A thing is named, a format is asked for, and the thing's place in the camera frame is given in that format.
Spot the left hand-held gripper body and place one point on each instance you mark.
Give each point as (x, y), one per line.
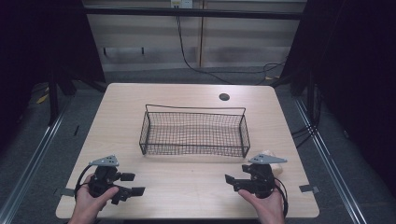
(104, 179)

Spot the person's right hand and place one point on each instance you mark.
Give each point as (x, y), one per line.
(266, 207)

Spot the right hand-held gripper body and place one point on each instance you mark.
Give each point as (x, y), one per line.
(261, 177)

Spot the small black floor strip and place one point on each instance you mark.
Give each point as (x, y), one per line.
(76, 130)

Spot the black horizontal metal bar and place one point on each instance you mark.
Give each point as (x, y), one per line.
(193, 13)

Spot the person's left hand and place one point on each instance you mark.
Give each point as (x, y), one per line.
(88, 205)

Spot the grey tape strip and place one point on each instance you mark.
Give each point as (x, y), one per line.
(308, 188)
(67, 192)

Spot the metal floor rail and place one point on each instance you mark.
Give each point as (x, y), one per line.
(330, 161)
(34, 158)

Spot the beige rounded object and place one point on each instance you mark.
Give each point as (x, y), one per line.
(278, 169)

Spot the dark curtain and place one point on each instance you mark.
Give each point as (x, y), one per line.
(37, 46)
(355, 77)

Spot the black metal stand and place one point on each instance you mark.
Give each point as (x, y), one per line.
(53, 99)

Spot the white wall socket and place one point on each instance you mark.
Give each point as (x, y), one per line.
(181, 3)

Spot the dark round table grommet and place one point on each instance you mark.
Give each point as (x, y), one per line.
(224, 96)

